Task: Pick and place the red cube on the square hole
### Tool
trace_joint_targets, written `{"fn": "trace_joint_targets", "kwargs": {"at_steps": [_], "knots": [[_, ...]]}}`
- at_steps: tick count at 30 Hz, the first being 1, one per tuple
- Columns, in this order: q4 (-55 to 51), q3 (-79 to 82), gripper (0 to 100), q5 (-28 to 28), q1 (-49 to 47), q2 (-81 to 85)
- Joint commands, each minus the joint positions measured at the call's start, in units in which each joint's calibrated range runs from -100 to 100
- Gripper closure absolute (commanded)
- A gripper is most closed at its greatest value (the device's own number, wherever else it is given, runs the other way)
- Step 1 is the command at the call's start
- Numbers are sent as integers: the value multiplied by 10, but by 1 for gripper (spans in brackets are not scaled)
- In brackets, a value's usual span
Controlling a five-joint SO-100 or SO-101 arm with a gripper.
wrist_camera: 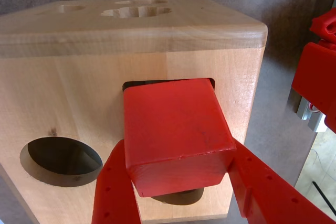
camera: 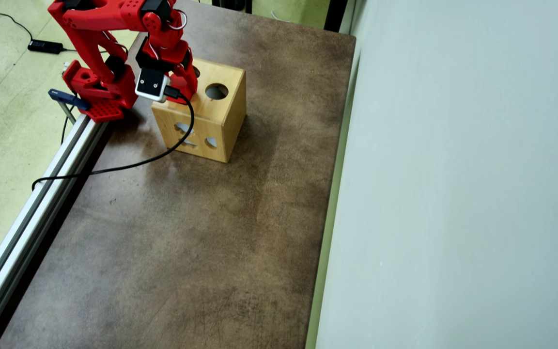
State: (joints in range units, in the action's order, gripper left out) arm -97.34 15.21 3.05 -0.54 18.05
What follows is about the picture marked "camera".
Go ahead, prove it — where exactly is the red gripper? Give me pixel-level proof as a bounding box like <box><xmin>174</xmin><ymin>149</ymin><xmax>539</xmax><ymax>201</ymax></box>
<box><xmin>136</xmin><ymin>35</ymin><xmax>199</xmax><ymax>105</ymax></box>

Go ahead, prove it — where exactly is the wooden shape sorter box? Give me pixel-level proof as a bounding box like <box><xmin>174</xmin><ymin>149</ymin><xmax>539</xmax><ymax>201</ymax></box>
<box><xmin>151</xmin><ymin>54</ymin><xmax>247</xmax><ymax>163</ymax></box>

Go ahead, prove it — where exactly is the black furniture base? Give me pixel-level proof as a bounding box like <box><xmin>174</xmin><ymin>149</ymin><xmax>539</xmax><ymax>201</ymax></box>
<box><xmin>211</xmin><ymin>0</ymin><xmax>253</xmax><ymax>14</ymax></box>

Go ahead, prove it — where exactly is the blue clamp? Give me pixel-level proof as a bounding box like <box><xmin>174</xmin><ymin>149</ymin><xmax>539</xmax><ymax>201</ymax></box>
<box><xmin>48</xmin><ymin>89</ymin><xmax>91</xmax><ymax>125</ymax></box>

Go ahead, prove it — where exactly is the black power adapter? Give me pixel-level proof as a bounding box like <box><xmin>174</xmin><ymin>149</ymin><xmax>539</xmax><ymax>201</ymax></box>
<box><xmin>28</xmin><ymin>40</ymin><xmax>64</xmax><ymax>54</ymax></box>

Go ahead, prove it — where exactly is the black furniture leg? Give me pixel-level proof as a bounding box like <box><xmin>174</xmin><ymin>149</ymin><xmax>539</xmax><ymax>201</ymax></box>
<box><xmin>324</xmin><ymin>0</ymin><xmax>349</xmax><ymax>33</ymax></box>

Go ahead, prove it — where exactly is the black camera cable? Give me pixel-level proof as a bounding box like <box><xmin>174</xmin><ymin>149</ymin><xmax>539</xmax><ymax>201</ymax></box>
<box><xmin>31</xmin><ymin>86</ymin><xmax>196</xmax><ymax>191</ymax></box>

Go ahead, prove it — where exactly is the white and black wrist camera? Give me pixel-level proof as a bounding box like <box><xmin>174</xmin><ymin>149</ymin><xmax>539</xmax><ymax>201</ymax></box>
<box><xmin>135</xmin><ymin>67</ymin><xmax>170</xmax><ymax>103</ymax></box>

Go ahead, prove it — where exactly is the thin black floor cable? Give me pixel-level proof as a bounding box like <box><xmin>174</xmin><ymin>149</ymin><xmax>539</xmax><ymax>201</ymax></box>
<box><xmin>0</xmin><ymin>11</ymin><xmax>33</xmax><ymax>42</ymax></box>

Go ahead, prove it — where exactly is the aluminium profile rail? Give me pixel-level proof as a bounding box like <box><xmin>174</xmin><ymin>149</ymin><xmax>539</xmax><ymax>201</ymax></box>
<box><xmin>0</xmin><ymin>112</ymin><xmax>110</xmax><ymax>349</ymax></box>

